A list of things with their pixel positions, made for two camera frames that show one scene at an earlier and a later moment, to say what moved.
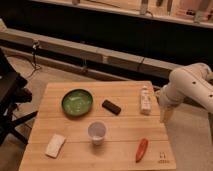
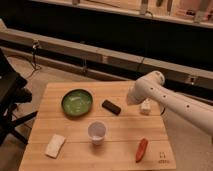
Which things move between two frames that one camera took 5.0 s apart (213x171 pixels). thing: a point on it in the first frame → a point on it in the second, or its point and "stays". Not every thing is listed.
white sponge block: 54,145 stays
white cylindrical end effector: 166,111 → 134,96
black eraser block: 110,106 stays
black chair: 13,92 stays
